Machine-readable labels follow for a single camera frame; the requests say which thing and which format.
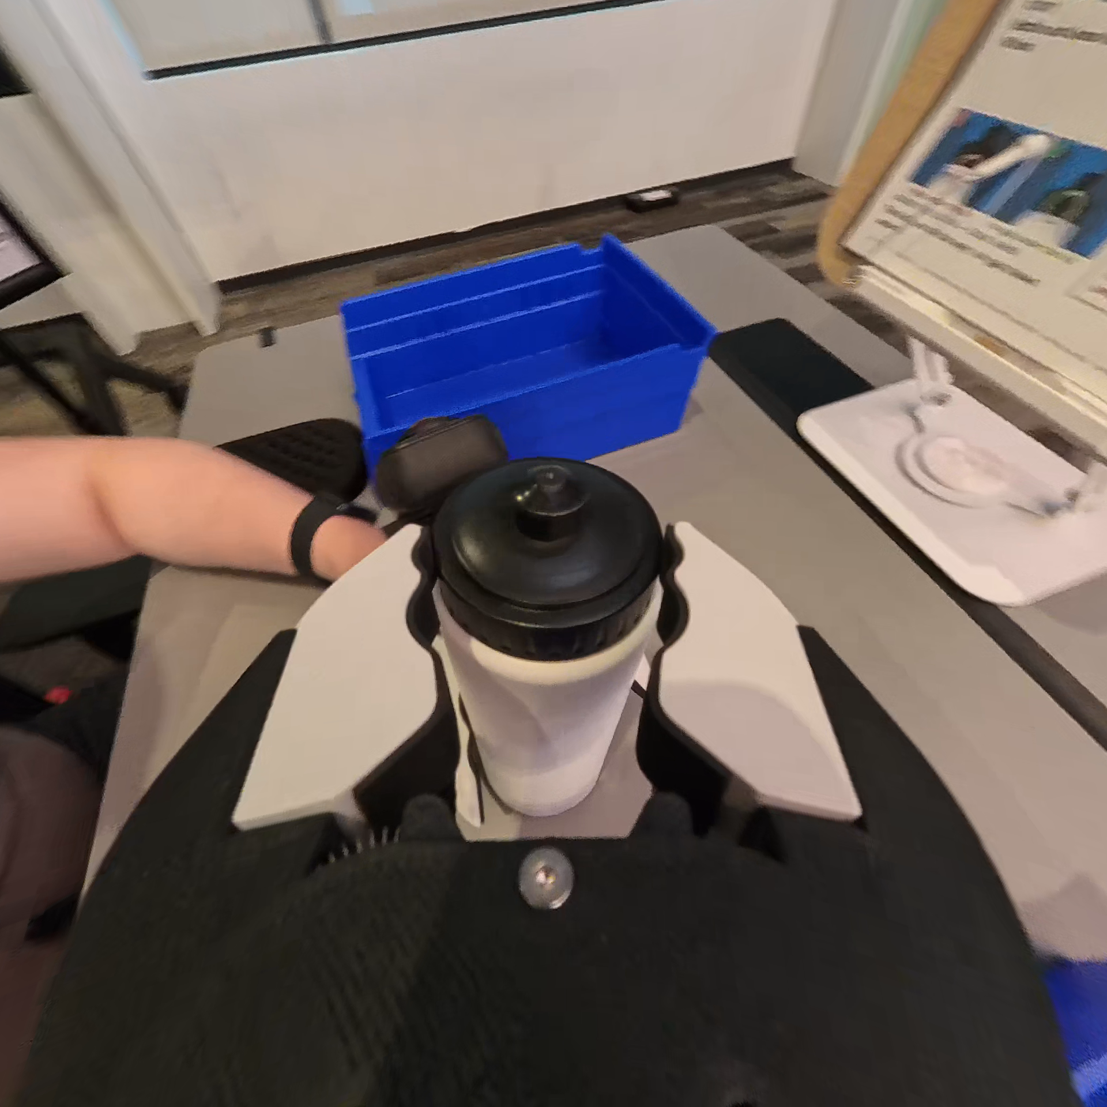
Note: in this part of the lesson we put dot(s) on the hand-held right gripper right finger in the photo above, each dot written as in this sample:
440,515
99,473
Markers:
753,700

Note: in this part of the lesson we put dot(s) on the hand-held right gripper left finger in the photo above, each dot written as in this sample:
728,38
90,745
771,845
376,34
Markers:
337,700

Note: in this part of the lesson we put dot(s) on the white plastic bottle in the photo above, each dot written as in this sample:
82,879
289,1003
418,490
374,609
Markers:
554,726

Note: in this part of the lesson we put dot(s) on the blue plastic bin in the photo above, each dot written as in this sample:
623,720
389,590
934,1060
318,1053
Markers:
536,345
1081,1029

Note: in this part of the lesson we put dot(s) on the black bottle lid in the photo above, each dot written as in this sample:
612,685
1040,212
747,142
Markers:
544,571

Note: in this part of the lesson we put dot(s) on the person's left forearm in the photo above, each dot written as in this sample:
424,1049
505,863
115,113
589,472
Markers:
129,501

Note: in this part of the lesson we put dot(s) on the person's left hand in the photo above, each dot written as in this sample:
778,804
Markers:
345,550

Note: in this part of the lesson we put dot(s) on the black wrist band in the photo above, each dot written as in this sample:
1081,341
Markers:
302,540

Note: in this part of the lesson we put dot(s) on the black rectangular table pad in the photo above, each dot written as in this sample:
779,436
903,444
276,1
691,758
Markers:
778,362

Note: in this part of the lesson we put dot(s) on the black framed sign stand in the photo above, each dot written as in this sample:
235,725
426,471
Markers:
13,247

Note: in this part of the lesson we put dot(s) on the instruction board on white stand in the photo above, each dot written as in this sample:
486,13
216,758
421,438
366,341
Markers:
899,129

